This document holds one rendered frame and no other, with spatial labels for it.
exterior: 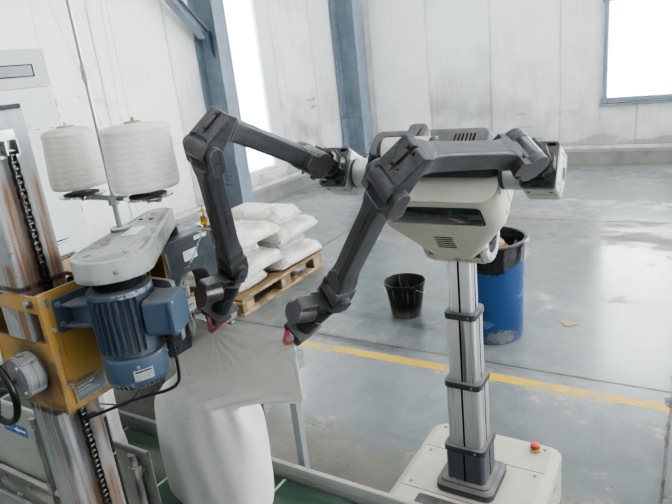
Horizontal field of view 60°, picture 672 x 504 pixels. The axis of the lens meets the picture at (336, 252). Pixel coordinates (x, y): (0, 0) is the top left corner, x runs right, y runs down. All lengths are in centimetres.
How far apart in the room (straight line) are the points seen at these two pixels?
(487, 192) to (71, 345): 112
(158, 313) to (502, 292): 262
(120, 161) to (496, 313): 275
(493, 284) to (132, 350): 258
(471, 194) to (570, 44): 774
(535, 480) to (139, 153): 176
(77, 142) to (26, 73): 392
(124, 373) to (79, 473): 39
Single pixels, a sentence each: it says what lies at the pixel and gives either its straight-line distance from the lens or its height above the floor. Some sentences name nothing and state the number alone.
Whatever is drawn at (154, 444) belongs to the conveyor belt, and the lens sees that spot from 262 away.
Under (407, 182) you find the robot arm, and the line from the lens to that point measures 116.
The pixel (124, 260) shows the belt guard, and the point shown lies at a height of 141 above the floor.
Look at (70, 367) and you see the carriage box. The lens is 159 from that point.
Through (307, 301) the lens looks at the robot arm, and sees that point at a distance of 144.
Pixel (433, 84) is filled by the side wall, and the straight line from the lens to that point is 988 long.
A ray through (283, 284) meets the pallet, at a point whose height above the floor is 5.
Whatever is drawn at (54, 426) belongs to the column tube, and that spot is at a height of 97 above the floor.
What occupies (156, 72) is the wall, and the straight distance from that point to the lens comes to 721.
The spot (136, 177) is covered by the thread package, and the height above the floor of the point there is 157.
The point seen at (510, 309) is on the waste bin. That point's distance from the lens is 376.
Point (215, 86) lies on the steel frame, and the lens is 766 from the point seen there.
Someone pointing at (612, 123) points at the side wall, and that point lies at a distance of 928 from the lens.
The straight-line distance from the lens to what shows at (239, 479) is 197.
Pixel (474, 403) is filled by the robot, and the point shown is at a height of 63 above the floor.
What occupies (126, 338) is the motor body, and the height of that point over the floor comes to 122.
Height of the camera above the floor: 176
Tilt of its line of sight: 18 degrees down
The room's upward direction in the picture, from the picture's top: 7 degrees counter-clockwise
